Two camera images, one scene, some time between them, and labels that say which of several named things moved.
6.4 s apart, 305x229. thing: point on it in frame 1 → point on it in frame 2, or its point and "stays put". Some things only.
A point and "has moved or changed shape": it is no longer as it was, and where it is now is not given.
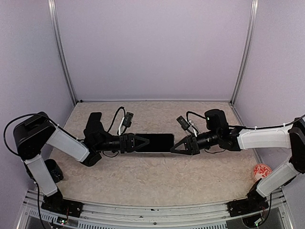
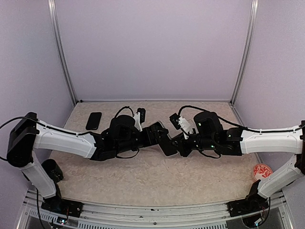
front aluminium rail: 33,216 stays put
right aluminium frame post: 247,50 stays put
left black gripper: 127,144 → 154,140
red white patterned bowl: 260,171 stays put
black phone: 157,142 has moved or changed shape
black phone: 94,116 stays put
